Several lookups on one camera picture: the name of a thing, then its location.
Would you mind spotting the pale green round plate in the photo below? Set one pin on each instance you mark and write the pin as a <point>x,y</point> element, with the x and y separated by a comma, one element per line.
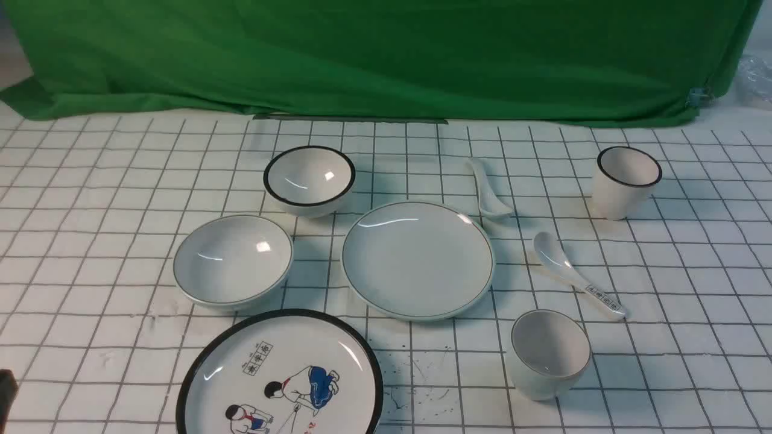
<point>418,261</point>

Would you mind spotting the green backdrop cloth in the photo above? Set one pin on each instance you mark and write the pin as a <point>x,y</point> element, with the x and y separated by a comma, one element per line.
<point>589,63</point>

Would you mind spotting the plain white ceramic spoon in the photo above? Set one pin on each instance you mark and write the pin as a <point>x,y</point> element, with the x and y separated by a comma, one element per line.
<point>489,205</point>

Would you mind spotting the white grid tablecloth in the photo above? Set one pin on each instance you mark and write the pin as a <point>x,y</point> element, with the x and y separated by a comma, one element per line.
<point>100,338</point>

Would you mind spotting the clear plastic sheet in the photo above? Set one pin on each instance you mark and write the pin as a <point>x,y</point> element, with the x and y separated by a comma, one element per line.
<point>753,81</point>

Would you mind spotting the pale green round cup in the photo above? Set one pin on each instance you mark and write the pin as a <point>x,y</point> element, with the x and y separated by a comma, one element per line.
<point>547,354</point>

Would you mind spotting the metal clip on backdrop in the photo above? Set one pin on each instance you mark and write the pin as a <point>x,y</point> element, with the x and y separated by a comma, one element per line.
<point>699,97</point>

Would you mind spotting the white spoon with lettering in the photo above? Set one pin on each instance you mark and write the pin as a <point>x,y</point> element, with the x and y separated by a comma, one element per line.
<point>551,256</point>

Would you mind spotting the black-rimmed white cup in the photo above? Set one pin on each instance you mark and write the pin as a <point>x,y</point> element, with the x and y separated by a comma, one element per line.
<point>623,179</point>

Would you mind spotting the black-rimmed illustrated plate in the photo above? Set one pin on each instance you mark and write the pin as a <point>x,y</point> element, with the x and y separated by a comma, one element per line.
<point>283,371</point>

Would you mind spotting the pale green shallow bowl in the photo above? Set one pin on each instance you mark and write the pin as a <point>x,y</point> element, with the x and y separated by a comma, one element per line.
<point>229,263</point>

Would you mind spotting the black-rimmed white bowl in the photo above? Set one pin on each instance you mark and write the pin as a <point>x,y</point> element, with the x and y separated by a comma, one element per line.
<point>310,181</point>

